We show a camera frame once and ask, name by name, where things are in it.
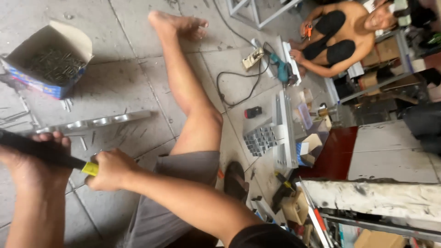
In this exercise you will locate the group of small aluminium brackets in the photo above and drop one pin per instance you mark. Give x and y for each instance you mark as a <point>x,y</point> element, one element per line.
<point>260,139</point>

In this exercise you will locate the black tool with yellow tip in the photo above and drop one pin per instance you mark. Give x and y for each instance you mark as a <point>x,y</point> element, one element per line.
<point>41,151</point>

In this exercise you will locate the stained white workbench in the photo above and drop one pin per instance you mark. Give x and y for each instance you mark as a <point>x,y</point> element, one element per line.
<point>375,201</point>

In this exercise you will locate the teal power drill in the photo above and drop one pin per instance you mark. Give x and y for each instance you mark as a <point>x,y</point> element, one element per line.
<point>280,69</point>

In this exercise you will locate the dark red mat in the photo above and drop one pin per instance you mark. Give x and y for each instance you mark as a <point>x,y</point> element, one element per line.
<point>332,153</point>

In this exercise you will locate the white aluminium profile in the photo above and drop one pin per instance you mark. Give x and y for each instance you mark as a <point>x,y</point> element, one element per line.
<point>291,62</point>

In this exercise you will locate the person's grey shorts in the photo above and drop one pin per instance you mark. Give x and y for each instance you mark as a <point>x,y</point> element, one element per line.
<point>172,206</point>

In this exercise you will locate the person's right fingers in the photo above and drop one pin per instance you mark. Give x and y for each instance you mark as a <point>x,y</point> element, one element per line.
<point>100,182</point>

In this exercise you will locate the orange hand tool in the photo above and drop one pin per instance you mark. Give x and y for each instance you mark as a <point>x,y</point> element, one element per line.
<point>308,30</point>

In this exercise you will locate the aluminium bar with round holes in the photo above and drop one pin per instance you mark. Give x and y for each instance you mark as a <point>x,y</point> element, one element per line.
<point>96,122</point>

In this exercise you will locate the black and yellow tool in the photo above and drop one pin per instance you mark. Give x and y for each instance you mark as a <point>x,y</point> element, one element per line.
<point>283,179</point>

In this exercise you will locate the person's left hand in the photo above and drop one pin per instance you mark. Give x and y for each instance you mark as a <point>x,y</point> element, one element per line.
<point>36,172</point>

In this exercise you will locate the clear plastic container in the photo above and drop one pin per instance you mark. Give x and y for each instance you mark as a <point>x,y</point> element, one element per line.
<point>305,116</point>

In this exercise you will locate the heap of dark screws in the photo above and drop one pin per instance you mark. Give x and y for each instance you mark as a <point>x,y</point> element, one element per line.
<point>55,65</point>

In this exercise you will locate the black and red battery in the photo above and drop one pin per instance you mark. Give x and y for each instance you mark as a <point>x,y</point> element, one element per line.
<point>253,112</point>

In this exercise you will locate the short metal offcut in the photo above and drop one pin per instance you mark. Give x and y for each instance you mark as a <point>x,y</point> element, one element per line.
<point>83,143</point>
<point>65,104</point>

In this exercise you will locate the person's right hand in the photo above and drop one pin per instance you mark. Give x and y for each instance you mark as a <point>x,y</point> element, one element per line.
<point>115,168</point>

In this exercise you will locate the white metal frame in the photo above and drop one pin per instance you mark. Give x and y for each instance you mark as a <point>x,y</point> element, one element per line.
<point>258,12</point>

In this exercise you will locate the small open cardboard box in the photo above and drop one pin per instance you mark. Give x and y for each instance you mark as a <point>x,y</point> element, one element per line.
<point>295,207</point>

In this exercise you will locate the open cardboard screw box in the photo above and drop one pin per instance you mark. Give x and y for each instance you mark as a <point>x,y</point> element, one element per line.
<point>51,62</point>

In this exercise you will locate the dark brown sandal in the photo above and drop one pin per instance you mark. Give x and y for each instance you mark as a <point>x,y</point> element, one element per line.
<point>236,182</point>

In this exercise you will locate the person's black shirt sleeve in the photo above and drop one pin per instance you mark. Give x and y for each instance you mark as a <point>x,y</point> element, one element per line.
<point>265,238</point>

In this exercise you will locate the bundle of aluminium profiles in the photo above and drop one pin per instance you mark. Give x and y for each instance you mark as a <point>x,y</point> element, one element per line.
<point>285,129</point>

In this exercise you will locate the beige power strip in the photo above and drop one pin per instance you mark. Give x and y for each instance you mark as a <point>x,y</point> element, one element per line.
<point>253,58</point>

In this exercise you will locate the cluttered metal shelf rack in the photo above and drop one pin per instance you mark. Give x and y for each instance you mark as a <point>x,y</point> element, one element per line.
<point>396,65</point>

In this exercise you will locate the person's bare leg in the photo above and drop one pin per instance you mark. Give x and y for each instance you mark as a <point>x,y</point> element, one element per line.
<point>189,86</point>

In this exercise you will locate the person's left fingers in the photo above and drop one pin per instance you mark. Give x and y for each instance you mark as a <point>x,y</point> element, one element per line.
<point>51,137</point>

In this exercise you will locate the white and blue carton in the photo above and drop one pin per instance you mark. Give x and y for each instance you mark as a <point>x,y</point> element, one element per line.
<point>306,151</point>

